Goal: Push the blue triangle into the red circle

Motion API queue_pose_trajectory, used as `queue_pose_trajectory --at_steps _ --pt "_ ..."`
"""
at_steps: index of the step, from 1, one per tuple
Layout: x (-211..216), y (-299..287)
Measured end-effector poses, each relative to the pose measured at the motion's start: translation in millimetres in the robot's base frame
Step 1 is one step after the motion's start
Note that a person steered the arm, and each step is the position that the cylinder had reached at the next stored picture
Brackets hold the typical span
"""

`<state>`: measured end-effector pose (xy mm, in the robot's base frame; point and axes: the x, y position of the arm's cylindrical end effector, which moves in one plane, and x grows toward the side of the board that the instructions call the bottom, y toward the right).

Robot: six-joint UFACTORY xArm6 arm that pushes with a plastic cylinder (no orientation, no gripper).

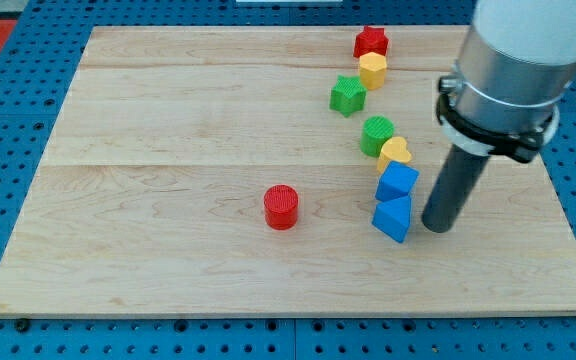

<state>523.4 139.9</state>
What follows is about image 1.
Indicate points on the light wooden board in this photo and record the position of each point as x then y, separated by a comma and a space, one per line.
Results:
148, 199

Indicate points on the red cylinder block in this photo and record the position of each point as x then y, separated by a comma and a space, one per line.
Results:
281, 204

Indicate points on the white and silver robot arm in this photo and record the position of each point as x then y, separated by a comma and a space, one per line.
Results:
516, 61

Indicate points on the green cylinder block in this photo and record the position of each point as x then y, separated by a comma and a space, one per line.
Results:
376, 131

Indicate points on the blue cube block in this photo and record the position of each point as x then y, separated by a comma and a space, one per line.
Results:
397, 180

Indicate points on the yellow hexagon block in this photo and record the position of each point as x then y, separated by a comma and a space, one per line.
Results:
372, 70

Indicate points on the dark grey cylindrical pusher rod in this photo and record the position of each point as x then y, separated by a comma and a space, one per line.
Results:
454, 184

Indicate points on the blue triangle block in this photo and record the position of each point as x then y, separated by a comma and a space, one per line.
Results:
393, 218

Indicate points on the green star block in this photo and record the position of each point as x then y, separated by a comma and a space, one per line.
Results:
348, 95

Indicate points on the red star block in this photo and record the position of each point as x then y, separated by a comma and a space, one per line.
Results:
371, 39

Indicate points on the yellow heart block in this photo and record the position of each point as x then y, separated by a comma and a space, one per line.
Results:
394, 149

